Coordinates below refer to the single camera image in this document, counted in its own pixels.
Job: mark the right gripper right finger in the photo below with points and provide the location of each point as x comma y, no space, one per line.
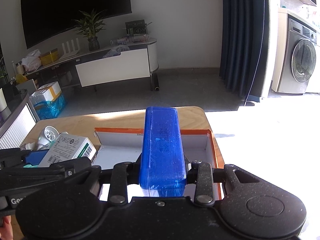
191,168

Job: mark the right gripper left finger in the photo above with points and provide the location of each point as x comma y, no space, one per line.
133,171

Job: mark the blue plastic case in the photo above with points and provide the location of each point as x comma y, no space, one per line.
162,167

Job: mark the white green-button plug heater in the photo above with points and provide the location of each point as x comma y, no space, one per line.
45,138

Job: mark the white barcode box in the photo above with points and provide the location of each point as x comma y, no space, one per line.
67,147

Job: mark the teal cardboard box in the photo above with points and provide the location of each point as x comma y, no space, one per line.
30,166

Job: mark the operator left hand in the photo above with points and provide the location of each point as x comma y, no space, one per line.
6,231

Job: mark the orange white cardboard tray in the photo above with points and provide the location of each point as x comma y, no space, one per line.
120,145

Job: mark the round dark coffee table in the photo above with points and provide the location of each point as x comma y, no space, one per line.
18,116

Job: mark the blue plastic bag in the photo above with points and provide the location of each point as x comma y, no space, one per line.
50,109

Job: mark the cardboard box on floor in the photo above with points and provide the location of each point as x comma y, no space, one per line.
48,92

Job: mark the white TV cabinet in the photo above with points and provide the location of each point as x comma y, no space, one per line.
140,61

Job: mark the white plastic bag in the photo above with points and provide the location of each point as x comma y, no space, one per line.
32,61

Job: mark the dark blue curtain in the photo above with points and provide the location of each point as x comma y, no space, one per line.
245,44

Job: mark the yellow tin box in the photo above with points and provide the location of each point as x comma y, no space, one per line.
49,57

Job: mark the white router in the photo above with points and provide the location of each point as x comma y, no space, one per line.
70,48

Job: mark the black green product box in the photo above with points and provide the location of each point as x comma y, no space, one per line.
136,27

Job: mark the silver washing machine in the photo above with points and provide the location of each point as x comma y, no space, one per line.
296,55

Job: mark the potted bamboo plant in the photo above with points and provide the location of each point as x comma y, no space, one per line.
88,26

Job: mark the black wall television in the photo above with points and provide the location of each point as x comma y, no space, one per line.
43,19

